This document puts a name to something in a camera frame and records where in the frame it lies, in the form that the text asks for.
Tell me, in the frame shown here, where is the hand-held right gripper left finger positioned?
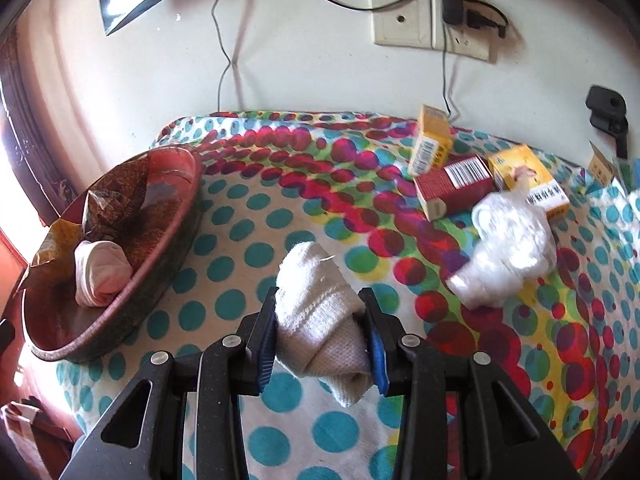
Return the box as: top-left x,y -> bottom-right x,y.
60,287 -> 279,480

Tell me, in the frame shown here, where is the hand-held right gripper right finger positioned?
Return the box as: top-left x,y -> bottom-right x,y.
359,287 -> 581,480

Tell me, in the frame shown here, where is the white sock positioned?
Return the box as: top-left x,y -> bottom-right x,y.
275,241 -> 373,408

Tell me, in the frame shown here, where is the red round plastic basin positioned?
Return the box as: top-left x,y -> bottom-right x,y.
20,146 -> 203,363

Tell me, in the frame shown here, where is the clear plastic bag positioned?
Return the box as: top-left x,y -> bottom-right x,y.
445,167 -> 558,308

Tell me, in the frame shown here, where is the yellow cartoon medicine box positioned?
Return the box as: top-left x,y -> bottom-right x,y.
407,104 -> 453,177
487,144 -> 571,220

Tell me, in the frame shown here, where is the colourful polka dot tablecloth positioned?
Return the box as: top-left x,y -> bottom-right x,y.
55,110 -> 640,480

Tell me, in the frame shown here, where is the pink rolled sock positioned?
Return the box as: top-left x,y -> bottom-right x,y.
74,241 -> 133,307

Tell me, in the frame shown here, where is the red box with barcode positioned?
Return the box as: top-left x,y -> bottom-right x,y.
414,154 -> 496,222

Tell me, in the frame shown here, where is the clear brown snack packet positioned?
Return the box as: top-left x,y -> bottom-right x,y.
82,187 -> 151,246

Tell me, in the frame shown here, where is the yellow snack packet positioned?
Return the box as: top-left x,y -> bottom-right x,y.
20,217 -> 88,291

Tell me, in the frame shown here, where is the small cardboard box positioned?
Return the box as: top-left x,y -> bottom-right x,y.
587,141 -> 621,188

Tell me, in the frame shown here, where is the black plastic device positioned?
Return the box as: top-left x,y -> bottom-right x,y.
586,85 -> 628,160

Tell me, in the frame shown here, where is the black plug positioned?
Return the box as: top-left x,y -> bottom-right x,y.
467,7 -> 508,38

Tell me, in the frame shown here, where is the thin black adapter cable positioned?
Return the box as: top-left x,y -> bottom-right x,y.
440,24 -> 460,122

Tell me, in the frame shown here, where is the thin dark cable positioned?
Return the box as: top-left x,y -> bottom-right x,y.
212,0 -> 237,114

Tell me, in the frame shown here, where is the white wall power outlet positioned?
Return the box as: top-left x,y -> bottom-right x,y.
432,0 -> 493,63

